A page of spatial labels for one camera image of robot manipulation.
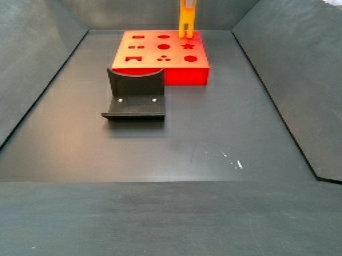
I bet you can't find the yellow square-circle peg object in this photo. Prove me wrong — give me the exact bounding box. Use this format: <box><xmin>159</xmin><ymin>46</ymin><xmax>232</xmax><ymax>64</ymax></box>
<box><xmin>178</xmin><ymin>0</ymin><xmax>197</xmax><ymax>39</ymax></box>

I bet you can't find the red shape-sorting block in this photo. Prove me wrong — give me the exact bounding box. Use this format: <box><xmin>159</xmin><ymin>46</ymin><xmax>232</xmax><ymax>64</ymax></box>
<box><xmin>111</xmin><ymin>30</ymin><xmax>210</xmax><ymax>86</ymax></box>

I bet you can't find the black curved holder bracket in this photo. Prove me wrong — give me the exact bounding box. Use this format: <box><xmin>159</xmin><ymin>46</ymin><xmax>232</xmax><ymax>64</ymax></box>
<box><xmin>102</xmin><ymin>69</ymin><xmax>166</xmax><ymax>120</ymax></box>

